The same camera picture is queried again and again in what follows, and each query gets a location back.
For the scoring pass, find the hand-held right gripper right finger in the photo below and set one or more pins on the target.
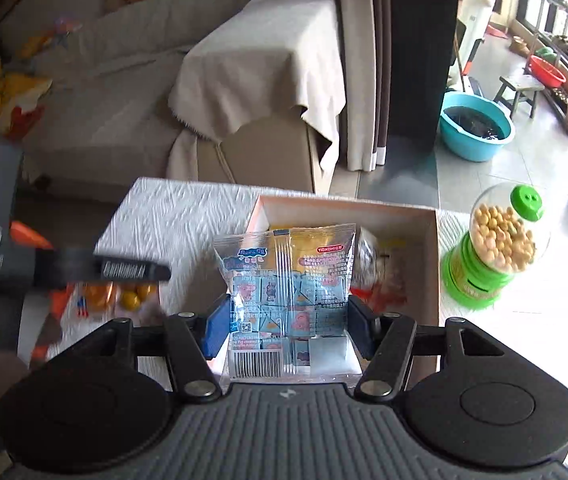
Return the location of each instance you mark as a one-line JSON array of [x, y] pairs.
[[360, 327]]

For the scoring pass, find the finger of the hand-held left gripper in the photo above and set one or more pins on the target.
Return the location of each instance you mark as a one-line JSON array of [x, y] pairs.
[[114, 270]]

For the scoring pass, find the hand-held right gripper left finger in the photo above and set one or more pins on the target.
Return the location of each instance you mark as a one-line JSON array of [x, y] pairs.
[[216, 327]]

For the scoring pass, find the beige translucent snack packet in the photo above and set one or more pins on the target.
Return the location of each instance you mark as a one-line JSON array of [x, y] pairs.
[[379, 260]]

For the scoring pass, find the clear blue snack packet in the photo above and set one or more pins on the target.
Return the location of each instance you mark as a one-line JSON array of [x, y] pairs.
[[284, 285]]

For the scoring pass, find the pink cardboard box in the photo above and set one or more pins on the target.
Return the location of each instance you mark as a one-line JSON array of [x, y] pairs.
[[414, 260]]

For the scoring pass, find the orange plastic chair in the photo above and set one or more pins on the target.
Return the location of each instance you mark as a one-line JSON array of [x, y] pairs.
[[26, 232]]

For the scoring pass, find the orange candy packet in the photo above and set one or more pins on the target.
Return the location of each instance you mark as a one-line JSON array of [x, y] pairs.
[[129, 300]]

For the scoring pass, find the white textured tablecloth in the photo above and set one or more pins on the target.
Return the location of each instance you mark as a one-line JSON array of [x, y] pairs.
[[174, 210]]

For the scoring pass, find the green candy dispenser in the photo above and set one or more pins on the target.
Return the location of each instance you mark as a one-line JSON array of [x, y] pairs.
[[469, 280]]

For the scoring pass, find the yellow red plush toy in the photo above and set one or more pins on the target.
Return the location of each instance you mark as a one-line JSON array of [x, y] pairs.
[[4, 95]]

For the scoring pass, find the grey sofa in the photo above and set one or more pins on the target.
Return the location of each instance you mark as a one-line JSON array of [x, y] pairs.
[[114, 85]]

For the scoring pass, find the blue plastic basin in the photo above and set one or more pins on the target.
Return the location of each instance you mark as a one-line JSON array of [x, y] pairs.
[[464, 142]]

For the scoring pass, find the colourful toy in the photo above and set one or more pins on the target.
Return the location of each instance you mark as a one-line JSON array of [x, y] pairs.
[[56, 35]]

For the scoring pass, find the beige sofa cloth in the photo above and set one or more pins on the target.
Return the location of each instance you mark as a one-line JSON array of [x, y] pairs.
[[264, 60]]

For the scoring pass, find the beige curtain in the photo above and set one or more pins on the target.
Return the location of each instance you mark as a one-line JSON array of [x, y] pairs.
[[361, 60]]

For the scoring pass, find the small wooden stool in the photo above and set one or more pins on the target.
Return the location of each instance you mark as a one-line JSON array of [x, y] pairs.
[[519, 85]]

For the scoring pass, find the white standing appliance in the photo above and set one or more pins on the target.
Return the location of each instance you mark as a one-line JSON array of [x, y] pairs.
[[474, 35]]

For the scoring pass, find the red plastic basin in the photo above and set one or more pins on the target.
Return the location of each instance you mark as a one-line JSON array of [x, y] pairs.
[[546, 72]]

